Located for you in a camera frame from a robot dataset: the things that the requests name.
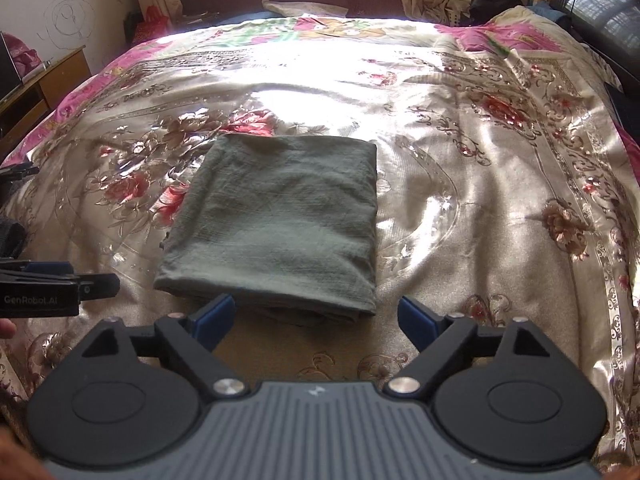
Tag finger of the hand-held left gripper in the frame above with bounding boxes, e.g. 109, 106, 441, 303
0, 164, 41, 182
0, 257, 121, 304

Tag pink cloth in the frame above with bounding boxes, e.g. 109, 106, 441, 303
9, 32, 45, 82

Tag black monitor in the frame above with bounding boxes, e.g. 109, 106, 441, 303
0, 31, 21, 102

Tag white crumpled cloth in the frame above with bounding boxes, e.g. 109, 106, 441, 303
261, 0, 347, 20

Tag grey-green pants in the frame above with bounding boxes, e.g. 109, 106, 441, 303
153, 132, 379, 325

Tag black clothing pile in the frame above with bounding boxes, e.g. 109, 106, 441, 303
469, 0, 527, 27

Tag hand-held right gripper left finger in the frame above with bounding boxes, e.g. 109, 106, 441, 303
80, 294, 251, 401

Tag red printed bag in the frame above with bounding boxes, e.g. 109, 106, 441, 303
134, 5, 169, 43

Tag black television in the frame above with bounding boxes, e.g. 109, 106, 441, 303
549, 0, 640, 53

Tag wooden desk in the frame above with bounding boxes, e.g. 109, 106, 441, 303
0, 45, 93, 161

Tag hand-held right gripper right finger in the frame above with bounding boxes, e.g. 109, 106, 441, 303
384, 296, 553, 401

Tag floral satin quilt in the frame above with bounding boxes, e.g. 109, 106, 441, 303
0, 6, 640, 480

